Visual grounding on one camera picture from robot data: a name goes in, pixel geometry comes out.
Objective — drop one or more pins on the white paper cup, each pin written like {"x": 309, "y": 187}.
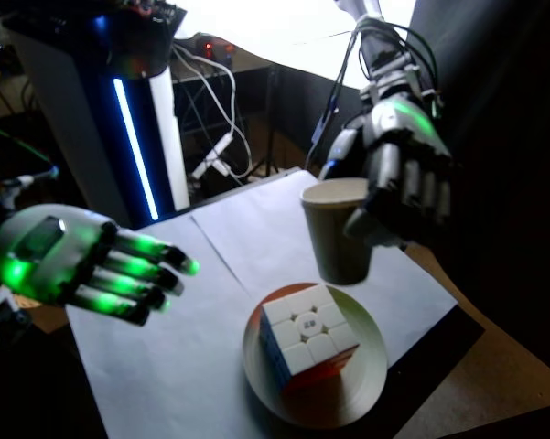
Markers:
{"x": 329, "y": 247}

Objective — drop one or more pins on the black metal stand frame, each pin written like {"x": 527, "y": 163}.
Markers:
{"x": 271, "y": 119}

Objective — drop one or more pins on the black box with red light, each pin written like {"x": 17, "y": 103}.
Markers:
{"x": 210, "y": 48}

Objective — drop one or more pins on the white power strip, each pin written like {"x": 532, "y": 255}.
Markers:
{"x": 210, "y": 157}

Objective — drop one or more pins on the white paper sheet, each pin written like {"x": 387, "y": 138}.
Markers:
{"x": 256, "y": 219}
{"x": 164, "y": 366}

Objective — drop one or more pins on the white paper plate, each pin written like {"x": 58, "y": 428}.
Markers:
{"x": 348, "y": 402}

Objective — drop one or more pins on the black column with blue light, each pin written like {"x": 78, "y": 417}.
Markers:
{"x": 82, "y": 114}

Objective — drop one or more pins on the Rubik's cube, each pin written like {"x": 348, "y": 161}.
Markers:
{"x": 311, "y": 338}

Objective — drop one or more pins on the black backdrop cloth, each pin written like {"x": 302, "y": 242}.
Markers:
{"x": 508, "y": 137}

